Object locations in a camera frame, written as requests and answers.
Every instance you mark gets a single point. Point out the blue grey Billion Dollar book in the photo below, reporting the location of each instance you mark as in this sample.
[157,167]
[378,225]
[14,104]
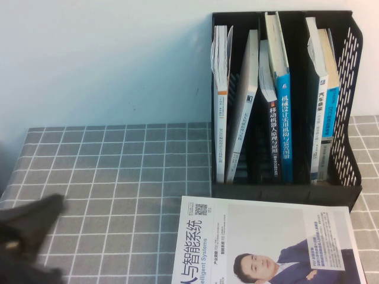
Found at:
[330,118]

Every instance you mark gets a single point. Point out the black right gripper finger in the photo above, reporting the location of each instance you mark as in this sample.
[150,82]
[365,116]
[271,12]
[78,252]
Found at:
[26,272]

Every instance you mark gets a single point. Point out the grey checked tablecloth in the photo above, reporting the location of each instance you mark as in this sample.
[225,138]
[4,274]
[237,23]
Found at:
[118,177]

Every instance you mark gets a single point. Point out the white intelligent systems magazine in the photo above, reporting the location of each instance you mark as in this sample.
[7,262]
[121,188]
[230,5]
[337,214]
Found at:
[251,225]

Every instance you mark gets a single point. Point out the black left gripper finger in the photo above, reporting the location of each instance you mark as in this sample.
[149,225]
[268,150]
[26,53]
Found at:
[35,216]

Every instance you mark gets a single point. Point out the black mesh book stand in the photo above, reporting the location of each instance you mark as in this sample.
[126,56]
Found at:
[281,192]

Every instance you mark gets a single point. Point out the white book orange spine mark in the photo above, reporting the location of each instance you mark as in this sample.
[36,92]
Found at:
[221,133]

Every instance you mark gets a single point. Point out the white spine car suspension book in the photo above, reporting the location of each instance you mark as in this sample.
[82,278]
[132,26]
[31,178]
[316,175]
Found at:
[319,124]

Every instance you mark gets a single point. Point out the black spine robotics book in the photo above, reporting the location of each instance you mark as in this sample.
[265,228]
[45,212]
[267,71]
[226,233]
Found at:
[274,139]

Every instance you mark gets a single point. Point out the grey white thin book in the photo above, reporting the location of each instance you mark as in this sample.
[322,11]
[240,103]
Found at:
[242,127]

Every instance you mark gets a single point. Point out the blue spine mechanical design book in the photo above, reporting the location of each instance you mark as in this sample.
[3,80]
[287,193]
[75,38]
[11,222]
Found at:
[285,133]

